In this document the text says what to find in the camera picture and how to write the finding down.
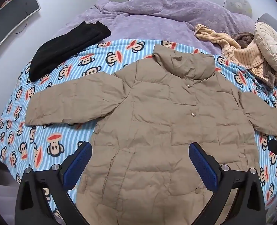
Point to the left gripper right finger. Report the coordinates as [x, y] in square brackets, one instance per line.
[248, 206]

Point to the blue monkey print blanket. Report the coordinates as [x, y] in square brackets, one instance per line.
[40, 146]

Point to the beige striped knit garment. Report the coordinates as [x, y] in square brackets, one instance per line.
[250, 57]

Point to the purple duvet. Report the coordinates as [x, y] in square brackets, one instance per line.
[169, 20]

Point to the black folded garment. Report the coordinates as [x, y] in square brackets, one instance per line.
[59, 49]

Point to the cream round pillow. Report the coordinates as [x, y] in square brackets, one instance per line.
[266, 39]

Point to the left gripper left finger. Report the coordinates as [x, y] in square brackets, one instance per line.
[31, 204]

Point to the beige puffer jacket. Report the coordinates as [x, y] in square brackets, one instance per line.
[148, 114]

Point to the grey headboard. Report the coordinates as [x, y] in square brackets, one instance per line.
[268, 19]

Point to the round plush cushion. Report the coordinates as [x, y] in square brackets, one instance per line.
[239, 6]

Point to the wall mounted monitor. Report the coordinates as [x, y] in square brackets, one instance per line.
[14, 13]

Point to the brown fuzzy garment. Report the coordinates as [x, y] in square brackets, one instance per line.
[243, 39]

